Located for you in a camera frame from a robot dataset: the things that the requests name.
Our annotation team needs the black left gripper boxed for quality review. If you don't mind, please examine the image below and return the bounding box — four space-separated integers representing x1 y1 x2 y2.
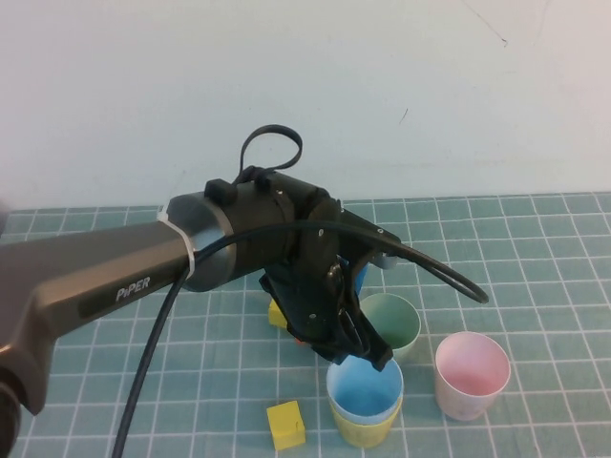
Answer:
260 238 394 373

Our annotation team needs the light blue plastic cup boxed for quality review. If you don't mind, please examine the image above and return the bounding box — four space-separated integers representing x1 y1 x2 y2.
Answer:
326 355 405 426

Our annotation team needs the green plastic cup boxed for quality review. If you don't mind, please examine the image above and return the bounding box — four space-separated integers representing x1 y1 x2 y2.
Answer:
360 292 422 362

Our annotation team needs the blue paper cone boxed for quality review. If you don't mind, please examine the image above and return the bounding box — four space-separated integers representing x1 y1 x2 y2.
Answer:
355 260 371 298

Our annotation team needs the plain yellow cube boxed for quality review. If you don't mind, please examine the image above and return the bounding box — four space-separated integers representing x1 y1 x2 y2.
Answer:
267 299 288 330

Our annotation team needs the yellow plastic cup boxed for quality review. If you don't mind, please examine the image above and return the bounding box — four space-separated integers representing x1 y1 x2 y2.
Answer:
328 395 405 448

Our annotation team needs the yellow cube with pen mark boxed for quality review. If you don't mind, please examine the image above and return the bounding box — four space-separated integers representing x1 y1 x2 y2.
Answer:
265 399 306 450

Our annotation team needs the green grid cutting mat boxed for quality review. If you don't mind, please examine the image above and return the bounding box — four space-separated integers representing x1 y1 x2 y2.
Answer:
0 193 611 458

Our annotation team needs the black left camera bracket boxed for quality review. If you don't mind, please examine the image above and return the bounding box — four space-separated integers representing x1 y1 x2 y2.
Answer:
328 204 402 268

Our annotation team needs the white cable tie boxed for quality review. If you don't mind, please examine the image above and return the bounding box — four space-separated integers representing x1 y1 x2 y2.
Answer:
157 204 200 279

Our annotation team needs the black left wrist cable loop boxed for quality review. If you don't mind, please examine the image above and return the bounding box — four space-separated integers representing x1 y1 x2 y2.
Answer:
237 124 304 183

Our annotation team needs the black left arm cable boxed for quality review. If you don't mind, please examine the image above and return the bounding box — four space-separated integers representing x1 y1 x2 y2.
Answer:
112 223 489 458

